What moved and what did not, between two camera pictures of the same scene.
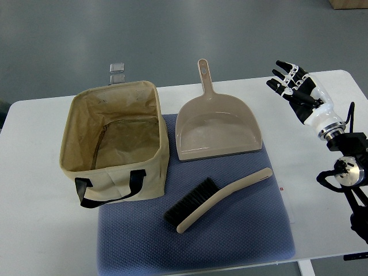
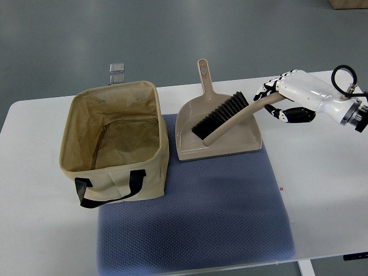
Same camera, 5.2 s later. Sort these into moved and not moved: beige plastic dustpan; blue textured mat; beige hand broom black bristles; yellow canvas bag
Moved: beige hand broom black bristles
Not moved: yellow canvas bag; blue textured mat; beige plastic dustpan
